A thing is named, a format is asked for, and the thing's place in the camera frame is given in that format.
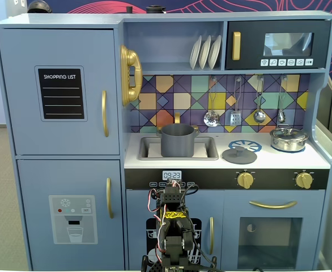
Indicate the gray sink basin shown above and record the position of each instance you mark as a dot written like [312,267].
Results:
[210,143]

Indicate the black round container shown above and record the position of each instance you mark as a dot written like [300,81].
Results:
[155,10]

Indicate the steel skimmer spoon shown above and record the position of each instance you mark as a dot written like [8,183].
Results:
[211,119]

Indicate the small wrist camera board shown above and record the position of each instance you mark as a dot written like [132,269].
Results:
[174,182]

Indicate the white plate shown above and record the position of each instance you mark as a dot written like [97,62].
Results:
[195,54]
[214,52]
[204,54]

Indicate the gold toy telephone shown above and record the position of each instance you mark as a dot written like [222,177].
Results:
[132,59]

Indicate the gold faucet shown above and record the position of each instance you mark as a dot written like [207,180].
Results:
[177,117]

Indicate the small steel spoon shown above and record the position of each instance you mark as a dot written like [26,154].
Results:
[281,116]

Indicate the black dome object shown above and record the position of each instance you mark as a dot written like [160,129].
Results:
[39,7]

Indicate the gray pot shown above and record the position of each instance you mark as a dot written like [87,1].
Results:
[177,141]

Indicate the steel slotted spatula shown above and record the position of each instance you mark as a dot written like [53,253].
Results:
[235,119]

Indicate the gold stove knob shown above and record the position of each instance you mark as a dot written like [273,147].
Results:
[304,180]
[245,180]

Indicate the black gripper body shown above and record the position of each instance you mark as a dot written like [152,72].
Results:
[172,184]

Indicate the blue toy kitchen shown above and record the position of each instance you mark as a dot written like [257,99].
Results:
[41,175]

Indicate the steel pot with lid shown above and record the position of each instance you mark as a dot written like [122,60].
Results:
[287,141]

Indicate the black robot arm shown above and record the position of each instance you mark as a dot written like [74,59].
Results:
[177,243]

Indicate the small black cylinder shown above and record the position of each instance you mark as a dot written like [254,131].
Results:
[129,10]

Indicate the gray round lid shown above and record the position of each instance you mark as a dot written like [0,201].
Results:
[239,158]

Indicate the steel ladle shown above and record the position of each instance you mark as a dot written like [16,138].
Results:
[259,116]

